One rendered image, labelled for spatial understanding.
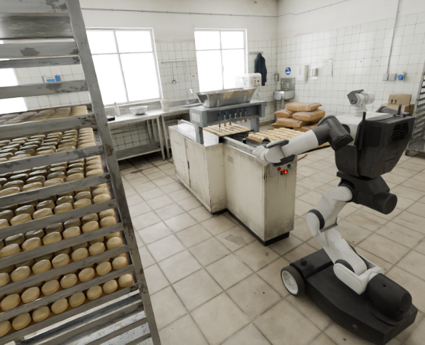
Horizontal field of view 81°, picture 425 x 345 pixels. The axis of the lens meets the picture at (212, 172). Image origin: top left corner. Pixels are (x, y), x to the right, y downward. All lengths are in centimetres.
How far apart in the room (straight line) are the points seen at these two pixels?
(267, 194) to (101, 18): 422
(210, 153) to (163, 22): 364
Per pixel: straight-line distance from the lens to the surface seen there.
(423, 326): 215
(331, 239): 185
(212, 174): 255
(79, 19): 76
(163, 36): 557
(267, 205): 213
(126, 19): 539
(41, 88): 79
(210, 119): 249
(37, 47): 79
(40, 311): 115
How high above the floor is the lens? 151
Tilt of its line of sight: 22 degrees down
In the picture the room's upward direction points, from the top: 5 degrees counter-clockwise
